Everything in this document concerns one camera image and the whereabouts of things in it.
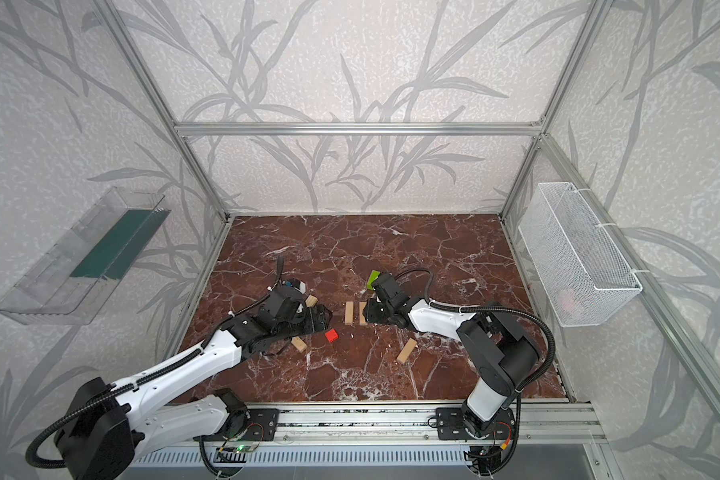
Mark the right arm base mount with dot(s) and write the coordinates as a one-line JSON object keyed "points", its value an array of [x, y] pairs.
{"points": [[457, 423]]}

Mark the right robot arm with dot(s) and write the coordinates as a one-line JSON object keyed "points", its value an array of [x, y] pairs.
{"points": [[509, 348]]}

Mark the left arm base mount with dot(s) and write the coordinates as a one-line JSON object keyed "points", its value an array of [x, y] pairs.
{"points": [[253, 425]]}

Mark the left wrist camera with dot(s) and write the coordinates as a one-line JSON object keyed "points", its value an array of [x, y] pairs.
{"points": [[296, 284]]}

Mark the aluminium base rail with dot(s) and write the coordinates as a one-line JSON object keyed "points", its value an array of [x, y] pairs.
{"points": [[344, 424]]}

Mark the aluminium frame crossbar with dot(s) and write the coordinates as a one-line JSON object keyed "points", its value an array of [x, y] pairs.
{"points": [[191, 129]]}

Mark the white wire wall basket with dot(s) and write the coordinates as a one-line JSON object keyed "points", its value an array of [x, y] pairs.
{"points": [[585, 276]]}

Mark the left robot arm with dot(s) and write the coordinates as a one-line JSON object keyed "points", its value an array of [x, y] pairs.
{"points": [[108, 426]]}

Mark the clear plastic wall bin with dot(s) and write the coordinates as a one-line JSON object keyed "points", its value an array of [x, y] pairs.
{"points": [[72, 281]]}

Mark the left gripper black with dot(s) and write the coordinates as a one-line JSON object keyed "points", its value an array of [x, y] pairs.
{"points": [[306, 315]]}

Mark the grooved natural wood block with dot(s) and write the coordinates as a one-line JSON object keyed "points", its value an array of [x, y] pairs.
{"points": [[311, 300]]}

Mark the red cube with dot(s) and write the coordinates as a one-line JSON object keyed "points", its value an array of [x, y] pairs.
{"points": [[331, 335]]}

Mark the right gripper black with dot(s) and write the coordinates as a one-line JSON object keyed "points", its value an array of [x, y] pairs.
{"points": [[376, 308]]}

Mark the natural wood block top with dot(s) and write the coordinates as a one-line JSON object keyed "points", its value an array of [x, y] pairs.
{"points": [[349, 313]]}

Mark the green long block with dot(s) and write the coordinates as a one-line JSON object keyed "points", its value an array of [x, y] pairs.
{"points": [[374, 275]]}

